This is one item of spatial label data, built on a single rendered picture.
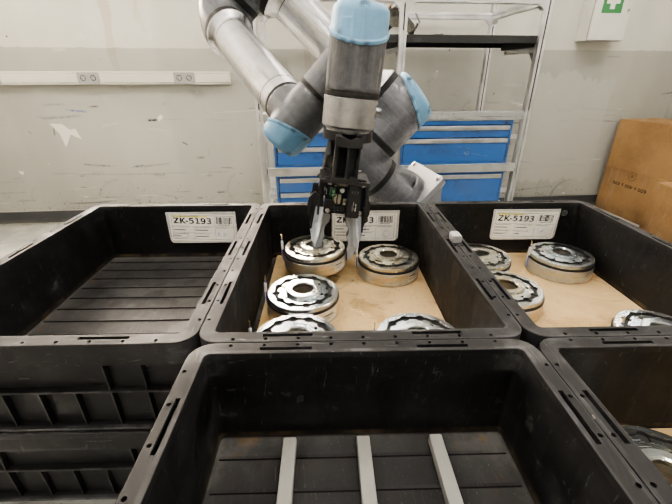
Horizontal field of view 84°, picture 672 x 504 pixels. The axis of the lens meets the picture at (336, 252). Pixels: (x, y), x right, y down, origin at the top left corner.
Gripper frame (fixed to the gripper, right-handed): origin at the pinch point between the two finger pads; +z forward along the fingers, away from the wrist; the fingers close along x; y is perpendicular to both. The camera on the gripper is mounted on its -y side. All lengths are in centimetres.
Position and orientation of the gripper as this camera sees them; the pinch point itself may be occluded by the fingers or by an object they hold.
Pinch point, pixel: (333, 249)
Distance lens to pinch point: 64.0
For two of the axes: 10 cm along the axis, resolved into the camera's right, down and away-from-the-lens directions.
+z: -1.0, 9.0, 4.2
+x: 9.9, 0.8, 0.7
